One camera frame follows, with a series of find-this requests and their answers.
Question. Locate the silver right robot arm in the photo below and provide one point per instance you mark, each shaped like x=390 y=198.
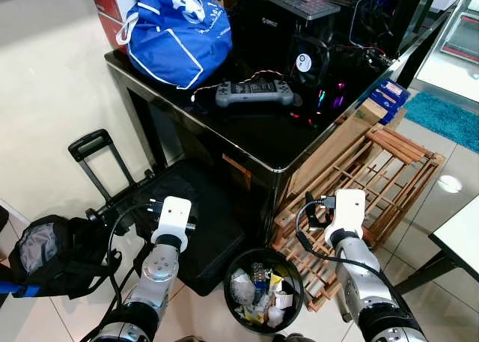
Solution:
x=361 y=267

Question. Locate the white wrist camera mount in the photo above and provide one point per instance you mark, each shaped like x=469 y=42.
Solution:
x=174 y=216
x=348 y=211

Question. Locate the teal rug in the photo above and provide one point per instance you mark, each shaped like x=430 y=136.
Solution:
x=445 y=121

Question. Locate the wooden slatted rack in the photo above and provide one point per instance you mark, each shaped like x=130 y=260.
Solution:
x=389 y=173

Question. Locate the black fan white hub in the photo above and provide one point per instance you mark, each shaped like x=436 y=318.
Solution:
x=304 y=62

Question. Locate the black round rubbish bin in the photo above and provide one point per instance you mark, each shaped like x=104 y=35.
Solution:
x=233 y=301

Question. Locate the red and white box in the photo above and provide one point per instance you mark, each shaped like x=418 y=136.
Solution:
x=108 y=5

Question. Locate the black glossy table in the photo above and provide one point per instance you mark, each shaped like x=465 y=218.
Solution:
x=247 y=136

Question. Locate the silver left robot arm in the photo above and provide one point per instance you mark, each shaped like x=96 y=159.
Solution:
x=159 y=269

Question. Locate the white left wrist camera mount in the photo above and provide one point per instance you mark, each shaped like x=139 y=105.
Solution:
x=174 y=216

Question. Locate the yellow wrapper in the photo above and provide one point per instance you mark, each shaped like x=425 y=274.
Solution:
x=274 y=284

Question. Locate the clear plastic bottle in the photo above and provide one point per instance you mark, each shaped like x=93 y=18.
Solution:
x=260 y=276

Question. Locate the black computer case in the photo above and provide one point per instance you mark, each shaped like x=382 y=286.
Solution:
x=266 y=31

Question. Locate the black trolley suitcase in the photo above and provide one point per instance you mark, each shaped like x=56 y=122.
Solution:
x=217 y=222

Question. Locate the white crumpled plastic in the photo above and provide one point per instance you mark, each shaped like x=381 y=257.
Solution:
x=242 y=288

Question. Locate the grey handheld controller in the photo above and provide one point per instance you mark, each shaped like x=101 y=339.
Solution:
x=253 y=93

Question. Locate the black backpack grey lining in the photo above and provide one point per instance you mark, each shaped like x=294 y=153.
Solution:
x=67 y=260

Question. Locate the white table black legs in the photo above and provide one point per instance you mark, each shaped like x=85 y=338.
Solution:
x=460 y=237

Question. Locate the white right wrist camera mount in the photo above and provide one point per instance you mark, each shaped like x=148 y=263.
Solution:
x=348 y=211

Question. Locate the white glass-door cabinet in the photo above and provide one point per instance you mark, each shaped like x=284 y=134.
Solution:
x=456 y=39

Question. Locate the blue printed box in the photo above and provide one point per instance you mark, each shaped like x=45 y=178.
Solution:
x=391 y=99

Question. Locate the brown cardboard box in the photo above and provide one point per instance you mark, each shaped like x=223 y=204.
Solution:
x=337 y=151

